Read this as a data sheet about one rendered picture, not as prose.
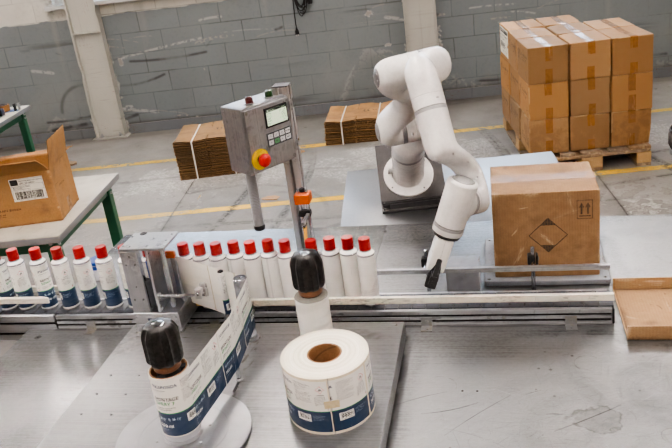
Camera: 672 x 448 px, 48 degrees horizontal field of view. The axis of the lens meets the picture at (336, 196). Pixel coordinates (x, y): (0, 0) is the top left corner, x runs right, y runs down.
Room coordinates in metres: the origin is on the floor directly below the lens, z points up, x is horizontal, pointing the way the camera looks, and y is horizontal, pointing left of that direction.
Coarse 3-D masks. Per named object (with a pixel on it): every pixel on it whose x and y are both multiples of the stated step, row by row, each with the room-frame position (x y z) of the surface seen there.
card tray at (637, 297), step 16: (624, 288) 1.89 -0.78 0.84; (640, 288) 1.88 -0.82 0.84; (656, 288) 1.87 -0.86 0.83; (624, 304) 1.81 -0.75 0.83; (640, 304) 1.80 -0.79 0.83; (656, 304) 1.79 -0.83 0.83; (624, 320) 1.73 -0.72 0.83; (640, 320) 1.72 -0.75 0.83; (656, 320) 1.71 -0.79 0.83; (640, 336) 1.64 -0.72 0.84; (656, 336) 1.63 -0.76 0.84
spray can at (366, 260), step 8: (360, 240) 1.92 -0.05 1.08; (368, 240) 1.92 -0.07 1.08; (360, 248) 1.92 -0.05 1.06; (368, 248) 1.91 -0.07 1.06; (360, 256) 1.91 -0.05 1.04; (368, 256) 1.90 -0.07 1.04; (360, 264) 1.91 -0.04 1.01; (368, 264) 1.90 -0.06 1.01; (360, 272) 1.91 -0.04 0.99; (368, 272) 1.90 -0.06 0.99; (376, 272) 1.92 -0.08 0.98; (360, 280) 1.92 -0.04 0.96; (368, 280) 1.90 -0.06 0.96; (376, 280) 1.91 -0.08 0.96; (368, 288) 1.90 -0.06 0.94; (376, 288) 1.91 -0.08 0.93; (368, 304) 1.90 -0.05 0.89; (376, 304) 1.91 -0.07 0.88
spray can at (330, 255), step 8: (328, 240) 1.95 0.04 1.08; (328, 248) 1.95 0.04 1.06; (336, 248) 1.96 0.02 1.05; (328, 256) 1.94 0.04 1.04; (336, 256) 1.94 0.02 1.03; (328, 264) 1.94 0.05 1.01; (336, 264) 1.94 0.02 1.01; (328, 272) 1.94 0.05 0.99; (336, 272) 1.94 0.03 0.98; (328, 280) 1.94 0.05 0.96; (336, 280) 1.94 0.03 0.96; (328, 288) 1.95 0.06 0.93; (336, 288) 1.94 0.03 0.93; (328, 296) 1.95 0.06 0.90; (336, 296) 1.94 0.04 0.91; (344, 296) 1.95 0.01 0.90
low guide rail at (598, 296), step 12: (252, 300) 1.97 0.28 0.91; (264, 300) 1.96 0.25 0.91; (276, 300) 1.95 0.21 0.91; (288, 300) 1.95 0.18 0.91; (336, 300) 1.91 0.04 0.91; (348, 300) 1.90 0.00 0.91; (360, 300) 1.90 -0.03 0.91; (372, 300) 1.89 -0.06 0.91; (384, 300) 1.88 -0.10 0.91; (396, 300) 1.87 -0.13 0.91; (408, 300) 1.86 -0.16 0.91; (420, 300) 1.86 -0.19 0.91; (432, 300) 1.85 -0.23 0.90; (444, 300) 1.84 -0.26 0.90; (456, 300) 1.83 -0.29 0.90; (468, 300) 1.83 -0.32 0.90; (480, 300) 1.82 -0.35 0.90; (492, 300) 1.81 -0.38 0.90; (504, 300) 1.80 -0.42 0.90; (516, 300) 1.80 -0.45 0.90; (528, 300) 1.79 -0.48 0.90; (540, 300) 1.78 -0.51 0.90; (552, 300) 1.78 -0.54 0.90; (564, 300) 1.77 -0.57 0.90; (576, 300) 1.76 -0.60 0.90; (588, 300) 1.75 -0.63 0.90; (600, 300) 1.75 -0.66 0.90; (612, 300) 1.74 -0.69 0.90
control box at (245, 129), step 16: (256, 96) 2.12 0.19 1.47; (224, 112) 2.05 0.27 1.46; (240, 112) 1.99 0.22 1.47; (256, 112) 2.02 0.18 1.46; (288, 112) 2.09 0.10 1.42; (224, 128) 2.06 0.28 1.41; (240, 128) 2.00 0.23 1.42; (256, 128) 2.01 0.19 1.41; (272, 128) 2.05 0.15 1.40; (240, 144) 2.01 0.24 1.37; (256, 144) 2.01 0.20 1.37; (288, 144) 2.08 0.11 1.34; (240, 160) 2.02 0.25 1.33; (256, 160) 2.00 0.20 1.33; (272, 160) 2.04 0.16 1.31; (288, 160) 2.08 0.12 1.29
